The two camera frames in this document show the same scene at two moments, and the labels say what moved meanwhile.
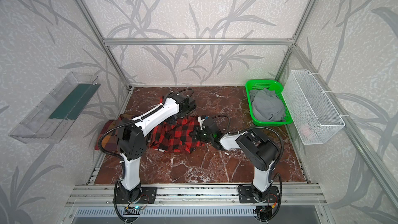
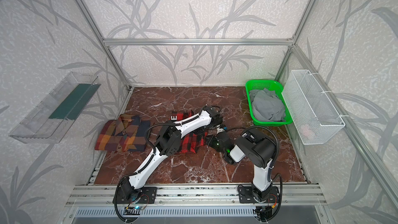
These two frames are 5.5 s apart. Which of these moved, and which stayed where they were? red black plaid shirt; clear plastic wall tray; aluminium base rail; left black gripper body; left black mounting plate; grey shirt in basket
Moved: red black plaid shirt; left black gripper body
Stayed: clear plastic wall tray; left black mounting plate; grey shirt in basket; aluminium base rail
